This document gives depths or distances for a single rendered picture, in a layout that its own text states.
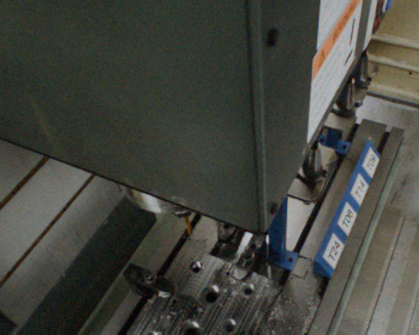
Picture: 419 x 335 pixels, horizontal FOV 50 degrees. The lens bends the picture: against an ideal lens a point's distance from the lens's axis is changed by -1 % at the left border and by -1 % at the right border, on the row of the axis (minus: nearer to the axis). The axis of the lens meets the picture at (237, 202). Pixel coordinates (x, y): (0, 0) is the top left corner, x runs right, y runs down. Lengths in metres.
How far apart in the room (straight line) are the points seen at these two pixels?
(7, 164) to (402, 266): 1.09
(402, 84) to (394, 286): 0.70
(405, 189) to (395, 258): 0.28
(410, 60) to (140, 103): 1.33
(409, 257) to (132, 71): 1.23
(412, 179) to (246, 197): 1.27
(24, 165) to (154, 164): 0.65
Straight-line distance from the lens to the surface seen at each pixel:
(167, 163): 0.42
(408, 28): 1.58
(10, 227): 1.11
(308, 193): 0.95
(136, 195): 0.62
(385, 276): 1.41
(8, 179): 1.05
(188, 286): 1.10
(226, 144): 0.36
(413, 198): 1.62
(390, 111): 1.73
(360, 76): 1.19
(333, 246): 1.20
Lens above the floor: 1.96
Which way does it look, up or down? 53 degrees down
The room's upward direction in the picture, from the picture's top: 6 degrees counter-clockwise
